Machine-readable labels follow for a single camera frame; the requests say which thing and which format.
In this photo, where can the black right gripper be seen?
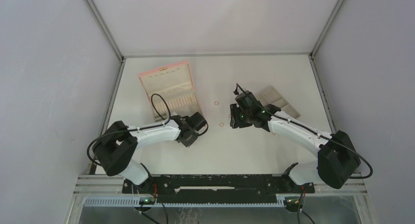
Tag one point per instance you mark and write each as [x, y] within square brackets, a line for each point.
[235, 122]

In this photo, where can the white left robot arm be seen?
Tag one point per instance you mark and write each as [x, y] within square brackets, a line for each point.
[114, 150]

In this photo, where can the pink jewelry box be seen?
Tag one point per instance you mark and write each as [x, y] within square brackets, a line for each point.
[170, 87]

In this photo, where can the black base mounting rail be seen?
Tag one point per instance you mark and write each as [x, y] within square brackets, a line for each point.
[217, 189]

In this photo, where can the pink jewelry drawer tray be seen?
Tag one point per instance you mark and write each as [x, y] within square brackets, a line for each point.
[269, 95]

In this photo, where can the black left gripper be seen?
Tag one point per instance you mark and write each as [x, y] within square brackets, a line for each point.
[189, 142]

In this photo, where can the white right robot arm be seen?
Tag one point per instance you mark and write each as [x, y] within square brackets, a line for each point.
[336, 158]

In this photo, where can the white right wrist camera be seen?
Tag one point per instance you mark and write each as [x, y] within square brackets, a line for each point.
[239, 93]

